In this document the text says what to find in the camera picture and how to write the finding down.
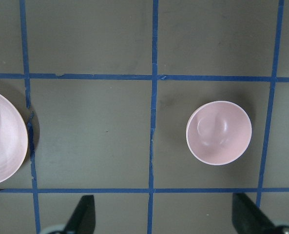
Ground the pink plate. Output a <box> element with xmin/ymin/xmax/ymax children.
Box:
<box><xmin>0</xmin><ymin>94</ymin><xmax>28</xmax><ymax>183</ymax></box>

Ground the small pink bowl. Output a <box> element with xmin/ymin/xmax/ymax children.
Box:
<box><xmin>186</xmin><ymin>101</ymin><xmax>252</xmax><ymax>166</ymax></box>

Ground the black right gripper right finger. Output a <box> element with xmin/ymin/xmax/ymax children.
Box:
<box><xmin>232</xmin><ymin>193</ymin><xmax>281</xmax><ymax>234</ymax></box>

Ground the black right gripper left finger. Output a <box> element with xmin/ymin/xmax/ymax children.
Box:
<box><xmin>63</xmin><ymin>195</ymin><xmax>96</xmax><ymax>234</ymax></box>

